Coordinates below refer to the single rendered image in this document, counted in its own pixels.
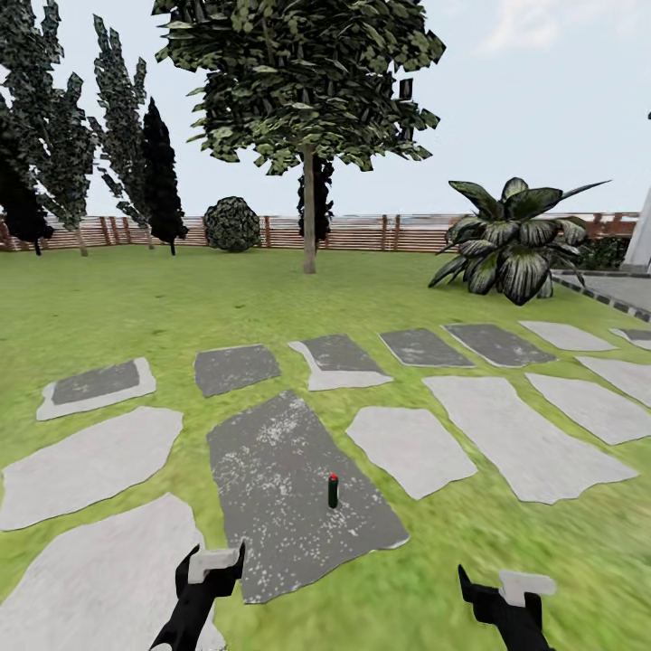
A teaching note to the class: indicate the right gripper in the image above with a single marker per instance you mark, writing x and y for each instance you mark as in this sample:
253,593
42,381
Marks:
490,607

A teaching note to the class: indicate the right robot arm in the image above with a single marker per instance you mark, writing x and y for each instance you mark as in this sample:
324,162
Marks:
515,609

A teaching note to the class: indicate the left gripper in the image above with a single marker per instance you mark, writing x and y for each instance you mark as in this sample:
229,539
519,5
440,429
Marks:
217,583

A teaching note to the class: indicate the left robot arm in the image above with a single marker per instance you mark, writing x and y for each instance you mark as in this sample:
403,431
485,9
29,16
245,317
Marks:
202,576

